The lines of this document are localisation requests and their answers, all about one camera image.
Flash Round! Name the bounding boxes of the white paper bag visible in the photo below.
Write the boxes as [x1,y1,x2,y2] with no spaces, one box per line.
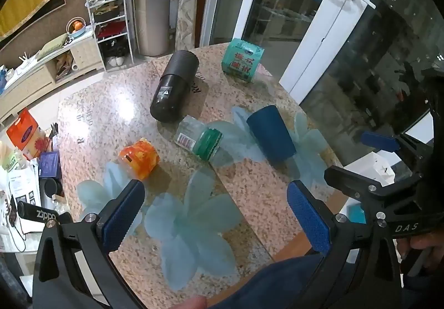
[343,151,397,189]

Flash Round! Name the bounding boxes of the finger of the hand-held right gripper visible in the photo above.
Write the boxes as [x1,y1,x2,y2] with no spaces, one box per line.
[360,131,435,157]
[324,165,422,223]

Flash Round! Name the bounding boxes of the black jar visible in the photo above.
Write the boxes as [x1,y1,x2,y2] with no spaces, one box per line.
[39,177,64,206]

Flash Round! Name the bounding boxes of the person's blue trousers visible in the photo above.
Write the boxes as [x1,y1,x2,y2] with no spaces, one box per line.
[206,253,327,309]

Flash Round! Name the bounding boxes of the green cushion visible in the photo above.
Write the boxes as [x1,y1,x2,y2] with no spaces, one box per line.
[36,33,70,62]

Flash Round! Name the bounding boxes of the fruit bowl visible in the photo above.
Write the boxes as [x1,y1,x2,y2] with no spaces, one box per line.
[65,17,87,40]

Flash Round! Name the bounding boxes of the white paper sheets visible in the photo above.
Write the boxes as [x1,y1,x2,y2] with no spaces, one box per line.
[0,163,44,254]

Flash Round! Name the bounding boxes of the black cylindrical flask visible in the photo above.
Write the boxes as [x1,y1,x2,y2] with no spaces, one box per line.
[150,50,200,123]

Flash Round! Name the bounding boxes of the green wrapped tissue roll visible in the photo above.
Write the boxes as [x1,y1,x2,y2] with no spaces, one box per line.
[221,37,265,83]

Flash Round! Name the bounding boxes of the person's right hand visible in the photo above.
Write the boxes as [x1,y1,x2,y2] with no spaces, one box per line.
[396,234,444,278]

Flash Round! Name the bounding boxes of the dark blue box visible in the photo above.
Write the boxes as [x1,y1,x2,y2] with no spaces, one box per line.
[37,152,63,180]

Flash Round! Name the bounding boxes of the grey standing air conditioner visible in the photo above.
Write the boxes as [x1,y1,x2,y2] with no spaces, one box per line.
[133,0,173,58]

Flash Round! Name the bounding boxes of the teal box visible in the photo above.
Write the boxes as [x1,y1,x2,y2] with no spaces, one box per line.
[348,204,367,223]

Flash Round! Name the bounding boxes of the black lighter case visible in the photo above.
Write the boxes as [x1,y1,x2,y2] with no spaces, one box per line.
[17,200,59,225]

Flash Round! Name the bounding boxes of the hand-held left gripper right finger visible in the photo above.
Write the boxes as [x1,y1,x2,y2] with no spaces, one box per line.
[287,180,405,309]

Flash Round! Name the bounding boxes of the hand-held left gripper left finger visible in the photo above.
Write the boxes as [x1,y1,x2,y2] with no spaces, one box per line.
[33,179,146,309]

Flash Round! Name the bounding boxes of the orange carton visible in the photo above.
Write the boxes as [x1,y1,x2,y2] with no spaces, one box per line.
[6,108,47,161]

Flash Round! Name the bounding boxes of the white metal rack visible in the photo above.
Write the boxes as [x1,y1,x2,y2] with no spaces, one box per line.
[85,0,135,72]

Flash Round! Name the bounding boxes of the dark blue cup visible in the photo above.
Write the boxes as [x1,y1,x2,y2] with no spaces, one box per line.
[246,105,297,164]

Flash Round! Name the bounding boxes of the cream low cabinet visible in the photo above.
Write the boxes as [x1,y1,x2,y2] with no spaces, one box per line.
[0,26,105,124]

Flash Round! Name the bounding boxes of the orange snack packet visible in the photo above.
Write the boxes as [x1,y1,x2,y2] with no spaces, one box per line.
[118,137,160,180]

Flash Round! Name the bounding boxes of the clear bottle green cap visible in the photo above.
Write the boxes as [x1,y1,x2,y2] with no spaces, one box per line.
[173,115,223,160]

